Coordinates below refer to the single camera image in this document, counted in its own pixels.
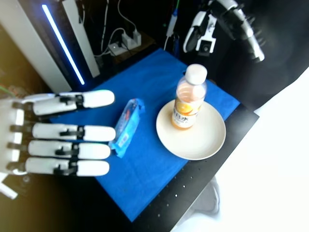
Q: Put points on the blue table cloth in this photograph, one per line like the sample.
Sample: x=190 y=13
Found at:
x=149 y=169

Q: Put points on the grey fabric bundle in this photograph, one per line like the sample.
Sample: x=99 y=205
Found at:
x=210 y=198

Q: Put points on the blue snack packet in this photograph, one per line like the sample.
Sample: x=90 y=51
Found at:
x=128 y=123

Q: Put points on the black curtain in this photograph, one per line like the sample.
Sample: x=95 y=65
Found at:
x=277 y=77

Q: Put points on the white power strip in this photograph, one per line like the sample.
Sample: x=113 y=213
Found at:
x=129 y=39

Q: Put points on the cream round plate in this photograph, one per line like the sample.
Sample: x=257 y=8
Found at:
x=200 y=140

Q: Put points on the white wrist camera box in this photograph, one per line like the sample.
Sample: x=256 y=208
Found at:
x=205 y=48

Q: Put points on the orange drink bottle white cap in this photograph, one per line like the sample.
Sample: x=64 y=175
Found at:
x=187 y=106

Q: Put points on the white tower with blue light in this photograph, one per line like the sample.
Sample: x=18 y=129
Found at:
x=29 y=38

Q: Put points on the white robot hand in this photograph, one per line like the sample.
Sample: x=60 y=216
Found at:
x=231 y=14
x=55 y=131

